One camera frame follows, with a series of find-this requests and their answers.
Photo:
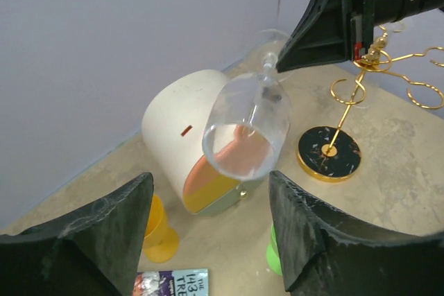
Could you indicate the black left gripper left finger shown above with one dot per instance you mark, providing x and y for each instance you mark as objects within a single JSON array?
[{"x": 92, "y": 250}]

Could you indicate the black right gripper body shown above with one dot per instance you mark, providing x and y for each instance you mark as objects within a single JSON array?
[{"x": 360, "y": 20}]

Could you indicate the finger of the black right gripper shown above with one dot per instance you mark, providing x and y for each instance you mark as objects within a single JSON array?
[{"x": 321, "y": 37}]

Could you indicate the blue treehouse paperback book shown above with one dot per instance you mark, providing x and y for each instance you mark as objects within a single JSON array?
[{"x": 191, "y": 282}]

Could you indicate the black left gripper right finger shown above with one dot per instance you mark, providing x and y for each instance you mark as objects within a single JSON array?
[{"x": 325, "y": 251}]

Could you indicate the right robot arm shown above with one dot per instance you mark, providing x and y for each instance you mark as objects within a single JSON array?
[{"x": 395, "y": 10}]

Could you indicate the clear ribbed flute glass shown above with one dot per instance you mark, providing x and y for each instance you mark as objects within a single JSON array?
[{"x": 373, "y": 64}]

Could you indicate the green goblet near cabinet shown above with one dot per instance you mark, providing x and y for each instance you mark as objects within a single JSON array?
[{"x": 272, "y": 255}]

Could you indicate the clear round wine glass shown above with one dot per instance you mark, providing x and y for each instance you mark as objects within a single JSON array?
[{"x": 250, "y": 118}]

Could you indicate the white round drawer cabinet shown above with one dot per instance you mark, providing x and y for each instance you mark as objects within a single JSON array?
[{"x": 172, "y": 129}]

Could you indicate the yellow plastic goblet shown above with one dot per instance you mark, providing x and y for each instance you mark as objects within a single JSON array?
[{"x": 160, "y": 240}]

